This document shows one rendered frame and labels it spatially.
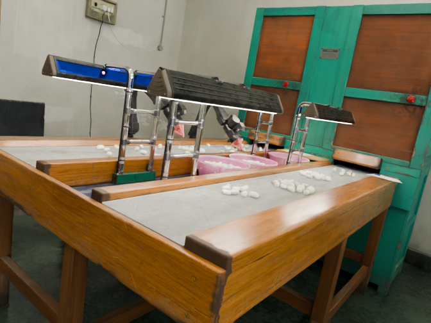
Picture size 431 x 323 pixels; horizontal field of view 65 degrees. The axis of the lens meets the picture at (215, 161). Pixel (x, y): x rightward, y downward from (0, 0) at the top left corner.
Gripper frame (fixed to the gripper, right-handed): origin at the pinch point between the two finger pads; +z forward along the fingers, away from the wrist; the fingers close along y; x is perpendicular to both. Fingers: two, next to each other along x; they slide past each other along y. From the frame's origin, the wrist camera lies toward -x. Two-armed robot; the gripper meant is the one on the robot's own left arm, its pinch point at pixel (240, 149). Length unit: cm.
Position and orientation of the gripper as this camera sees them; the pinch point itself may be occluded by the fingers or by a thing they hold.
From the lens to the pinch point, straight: 226.4
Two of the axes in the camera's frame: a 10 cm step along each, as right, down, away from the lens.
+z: 4.8, 8.2, -3.1
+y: 6.0, -0.5, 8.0
